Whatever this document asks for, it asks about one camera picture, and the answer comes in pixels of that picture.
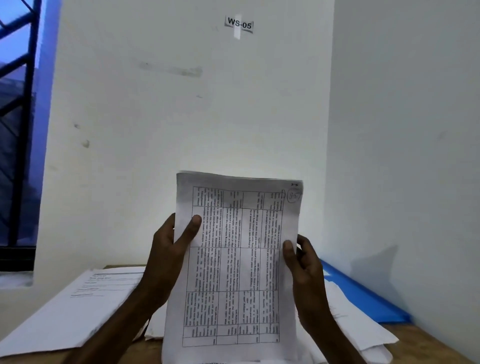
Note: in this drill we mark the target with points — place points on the person's left hand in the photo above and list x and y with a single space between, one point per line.
165 258

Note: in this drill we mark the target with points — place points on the white printed document stack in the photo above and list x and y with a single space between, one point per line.
71 307

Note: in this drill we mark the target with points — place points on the blue plastic folder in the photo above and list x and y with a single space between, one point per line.
365 294

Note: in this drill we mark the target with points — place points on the person's right hand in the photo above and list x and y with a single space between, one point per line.
305 277

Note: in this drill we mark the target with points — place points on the dark metal window grille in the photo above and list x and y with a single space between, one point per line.
17 131

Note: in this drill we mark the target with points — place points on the printed table paper sheet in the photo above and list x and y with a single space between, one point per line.
232 270

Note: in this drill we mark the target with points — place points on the person's left forearm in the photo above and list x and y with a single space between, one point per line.
112 330

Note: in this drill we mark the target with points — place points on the person's right forearm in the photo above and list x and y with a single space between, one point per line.
332 343

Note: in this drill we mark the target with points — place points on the white wall label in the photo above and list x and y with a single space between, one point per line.
239 24

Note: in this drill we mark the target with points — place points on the person's right thumb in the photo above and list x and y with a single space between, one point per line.
290 257

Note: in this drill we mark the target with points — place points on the person's left thumb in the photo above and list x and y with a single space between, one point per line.
188 231

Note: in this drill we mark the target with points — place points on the loose white paper pile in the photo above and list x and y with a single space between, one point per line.
348 318

